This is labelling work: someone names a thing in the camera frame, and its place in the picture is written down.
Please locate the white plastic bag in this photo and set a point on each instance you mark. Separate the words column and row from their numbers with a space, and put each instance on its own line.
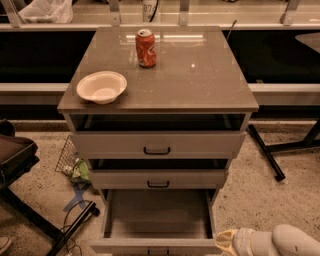
column 47, row 11

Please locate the shoe tip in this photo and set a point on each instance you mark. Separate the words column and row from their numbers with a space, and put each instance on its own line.
column 5, row 243

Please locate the orange soda can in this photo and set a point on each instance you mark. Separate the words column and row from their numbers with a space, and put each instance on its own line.
column 145, row 43

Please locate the black chair left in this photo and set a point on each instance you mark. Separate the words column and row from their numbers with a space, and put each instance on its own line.
column 17, row 157

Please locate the black stand leg left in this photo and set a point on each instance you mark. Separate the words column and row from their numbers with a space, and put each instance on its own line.
column 67, row 231

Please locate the grey drawer cabinet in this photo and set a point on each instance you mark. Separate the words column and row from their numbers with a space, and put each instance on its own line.
column 196, row 85

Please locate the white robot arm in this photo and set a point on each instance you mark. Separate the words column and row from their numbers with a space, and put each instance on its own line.
column 283, row 240

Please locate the white paper bowl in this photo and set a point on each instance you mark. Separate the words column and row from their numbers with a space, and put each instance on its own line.
column 101, row 87

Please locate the wire mesh basket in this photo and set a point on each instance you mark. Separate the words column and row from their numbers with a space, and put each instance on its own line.
column 67, row 157

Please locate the drawer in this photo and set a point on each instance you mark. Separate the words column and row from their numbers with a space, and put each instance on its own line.
column 158, row 178
column 158, row 145
column 157, row 222

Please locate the black stand leg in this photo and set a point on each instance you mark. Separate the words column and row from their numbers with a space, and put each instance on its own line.
column 67, row 231
column 310, row 141

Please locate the black stand leg right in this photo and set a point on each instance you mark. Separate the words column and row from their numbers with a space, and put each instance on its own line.
column 310, row 141

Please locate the green white crumpled bag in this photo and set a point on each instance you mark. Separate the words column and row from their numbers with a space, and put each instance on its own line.
column 78, row 172

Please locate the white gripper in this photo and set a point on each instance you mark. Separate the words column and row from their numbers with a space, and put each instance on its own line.
column 242, row 240

